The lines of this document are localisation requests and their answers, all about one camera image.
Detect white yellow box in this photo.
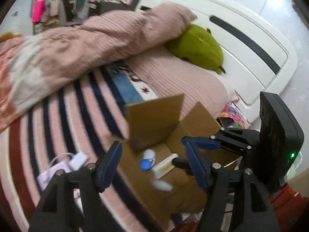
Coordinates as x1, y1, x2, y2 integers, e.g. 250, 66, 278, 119
152, 154, 179, 180

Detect brown cardboard box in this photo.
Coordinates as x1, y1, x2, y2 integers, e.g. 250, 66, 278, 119
118, 94, 223, 231

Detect white oval object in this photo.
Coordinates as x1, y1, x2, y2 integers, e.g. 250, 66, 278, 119
151, 180, 173, 192

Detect white blue-capped bottle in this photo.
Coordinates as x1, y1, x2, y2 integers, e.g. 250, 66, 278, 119
139, 149, 155, 172

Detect lilac rectangular box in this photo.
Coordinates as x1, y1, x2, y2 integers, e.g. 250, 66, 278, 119
37, 161, 72, 191

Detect white adapter with cable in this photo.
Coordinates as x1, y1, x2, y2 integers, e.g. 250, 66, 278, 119
49, 151, 88, 171

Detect person forearm red sleeve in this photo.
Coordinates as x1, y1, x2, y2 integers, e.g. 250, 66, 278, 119
269, 184, 308, 231

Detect pink ribbed pillow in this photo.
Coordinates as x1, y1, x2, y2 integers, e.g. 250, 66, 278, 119
125, 47, 238, 119

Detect white bed headboard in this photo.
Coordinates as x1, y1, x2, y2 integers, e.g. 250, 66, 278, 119
135, 0, 297, 123

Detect striped fleece blanket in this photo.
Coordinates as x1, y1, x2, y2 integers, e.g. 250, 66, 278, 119
1, 62, 157, 231

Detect green plush toy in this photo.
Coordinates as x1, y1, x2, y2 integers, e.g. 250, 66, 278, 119
166, 24, 226, 74

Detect pink striped duvet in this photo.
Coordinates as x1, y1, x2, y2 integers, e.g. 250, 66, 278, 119
1, 3, 196, 130

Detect black camera box green light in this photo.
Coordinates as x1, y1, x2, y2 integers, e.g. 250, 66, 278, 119
259, 92, 304, 193

